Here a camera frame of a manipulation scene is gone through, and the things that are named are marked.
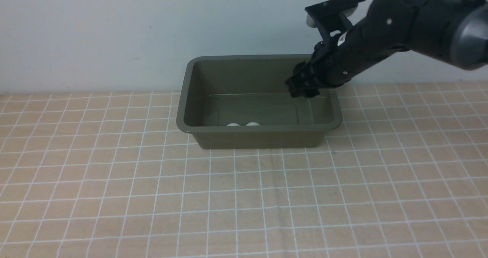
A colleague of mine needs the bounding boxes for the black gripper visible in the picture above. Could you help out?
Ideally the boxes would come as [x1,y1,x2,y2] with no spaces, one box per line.
[285,41,353,98]

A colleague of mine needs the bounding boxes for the beige checkered tablecloth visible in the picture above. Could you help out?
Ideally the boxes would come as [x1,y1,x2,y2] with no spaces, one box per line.
[0,82,488,258]

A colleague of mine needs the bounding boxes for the olive green plastic bin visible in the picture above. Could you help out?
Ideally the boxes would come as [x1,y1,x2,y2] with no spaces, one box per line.
[176,54,343,150]

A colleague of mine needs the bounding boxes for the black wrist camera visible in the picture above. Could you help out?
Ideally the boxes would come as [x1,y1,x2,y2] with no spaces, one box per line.
[305,0,360,41]

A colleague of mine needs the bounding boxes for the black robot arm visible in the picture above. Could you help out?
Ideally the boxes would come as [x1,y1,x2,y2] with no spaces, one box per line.
[285,0,487,98]

